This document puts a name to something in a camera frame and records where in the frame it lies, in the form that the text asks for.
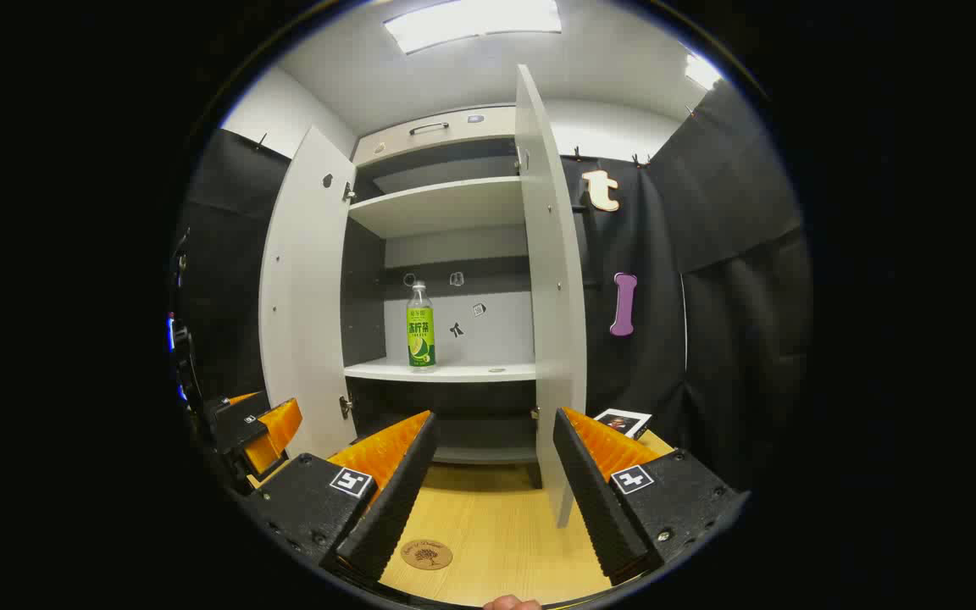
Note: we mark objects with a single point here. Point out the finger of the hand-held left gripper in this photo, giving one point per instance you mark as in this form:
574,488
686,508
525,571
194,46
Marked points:
242,419
252,462

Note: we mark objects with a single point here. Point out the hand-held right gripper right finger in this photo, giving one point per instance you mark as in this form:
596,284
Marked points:
594,500

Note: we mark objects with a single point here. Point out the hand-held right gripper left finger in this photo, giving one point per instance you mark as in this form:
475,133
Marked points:
395,500

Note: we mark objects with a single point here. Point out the round wooden coaster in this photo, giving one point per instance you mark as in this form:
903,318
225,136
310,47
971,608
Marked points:
426,555

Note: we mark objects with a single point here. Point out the grey cabinet door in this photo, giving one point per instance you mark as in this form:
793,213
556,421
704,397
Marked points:
306,296
551,296

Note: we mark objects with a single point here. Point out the green label drink bottle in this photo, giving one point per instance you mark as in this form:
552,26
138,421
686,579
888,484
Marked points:
421,326

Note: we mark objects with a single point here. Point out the grey cabinet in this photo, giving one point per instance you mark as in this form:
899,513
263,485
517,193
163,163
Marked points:
446,203

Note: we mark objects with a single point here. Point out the white-bordered book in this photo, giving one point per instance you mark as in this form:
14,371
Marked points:
623,421

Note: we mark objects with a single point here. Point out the black backdrop cloth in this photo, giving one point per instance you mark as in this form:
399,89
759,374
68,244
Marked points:
734,339

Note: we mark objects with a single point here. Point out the small ceiling light panel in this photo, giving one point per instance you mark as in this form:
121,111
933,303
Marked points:
702,72

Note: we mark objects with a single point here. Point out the long ceiling light panel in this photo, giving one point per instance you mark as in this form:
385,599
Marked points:
471,24

